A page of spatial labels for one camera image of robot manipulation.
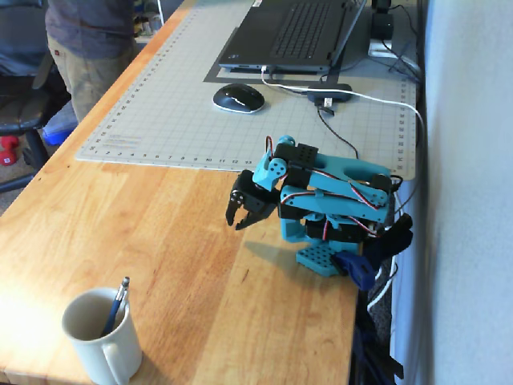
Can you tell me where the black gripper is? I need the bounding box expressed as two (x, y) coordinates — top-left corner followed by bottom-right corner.
(224, 169), (280, 231)

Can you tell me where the blue pen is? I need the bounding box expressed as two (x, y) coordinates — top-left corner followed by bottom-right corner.
(99, 276), (132, 338)

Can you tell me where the white ceramic mug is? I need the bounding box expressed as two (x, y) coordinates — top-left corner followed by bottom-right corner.
(62, 286), (143, 385)

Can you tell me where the black computer mouse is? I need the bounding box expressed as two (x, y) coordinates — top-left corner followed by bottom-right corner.
(212, 83), (266, 114)

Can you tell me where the blue clamp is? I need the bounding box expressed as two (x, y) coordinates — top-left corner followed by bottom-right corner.
(332, 250), (378, 290)

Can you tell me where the grey cutting mat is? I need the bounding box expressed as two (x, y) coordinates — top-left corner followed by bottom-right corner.
(75, 0), (418, 181)

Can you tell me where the black usb hub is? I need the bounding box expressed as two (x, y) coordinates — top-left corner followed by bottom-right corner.
(306, 83), (353, 103)

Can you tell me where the black clamp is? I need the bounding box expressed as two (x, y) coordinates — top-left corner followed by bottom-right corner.
(376, 213), (414, 257)

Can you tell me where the dark grey laptop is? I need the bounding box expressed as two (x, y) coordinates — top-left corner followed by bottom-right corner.
(218, 0), (368, 75)

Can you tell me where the person in khaki trousers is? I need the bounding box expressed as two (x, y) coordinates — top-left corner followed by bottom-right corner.
(44, 0), (139, 124)

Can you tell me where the black stand with silver base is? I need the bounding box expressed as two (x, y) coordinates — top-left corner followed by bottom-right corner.
(367, 0), (402, 57)

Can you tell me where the red dumbbell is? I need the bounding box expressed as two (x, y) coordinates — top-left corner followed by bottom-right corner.
(0, 135), (21, 168)

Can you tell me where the black office chair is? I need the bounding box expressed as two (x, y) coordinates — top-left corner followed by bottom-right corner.
(0, 0), (76, 193)

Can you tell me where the thin black cable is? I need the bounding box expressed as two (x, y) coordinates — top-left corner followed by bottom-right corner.
(316, 98), (405, 213)

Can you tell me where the white usb cable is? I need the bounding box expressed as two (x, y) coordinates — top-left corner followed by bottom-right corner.
(261, 66), (426, 189)

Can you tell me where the black cable bundle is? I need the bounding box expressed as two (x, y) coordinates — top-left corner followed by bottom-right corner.
(382, 2), (422, 83)

